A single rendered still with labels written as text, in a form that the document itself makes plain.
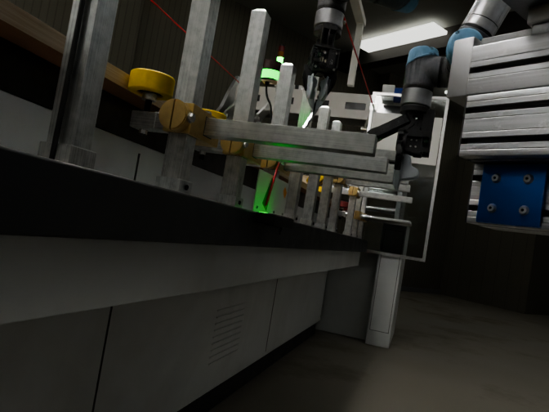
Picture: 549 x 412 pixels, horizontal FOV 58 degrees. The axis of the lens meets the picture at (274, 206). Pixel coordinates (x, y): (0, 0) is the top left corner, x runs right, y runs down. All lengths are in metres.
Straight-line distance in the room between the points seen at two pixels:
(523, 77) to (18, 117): 0.72
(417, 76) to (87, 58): 0.89
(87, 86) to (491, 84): 0.53
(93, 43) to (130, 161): 0.49
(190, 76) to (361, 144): 0.30
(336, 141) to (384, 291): 2.80
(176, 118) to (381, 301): 2.88
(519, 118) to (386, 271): 2.86
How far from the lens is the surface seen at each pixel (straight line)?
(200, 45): 0.87
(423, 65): 1.32
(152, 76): 0.92
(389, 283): 3.54
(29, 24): 0.79
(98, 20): 0.64
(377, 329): 3.58
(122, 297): 0.77
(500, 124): 0.75
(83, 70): 0.62
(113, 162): 1.05
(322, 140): 0.80
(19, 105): 0.86
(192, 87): 0.85
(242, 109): 1.08
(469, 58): 0.81
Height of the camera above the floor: 0.67
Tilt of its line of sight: 3 degrees up
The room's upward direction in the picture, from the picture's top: 9 degrees clockwise
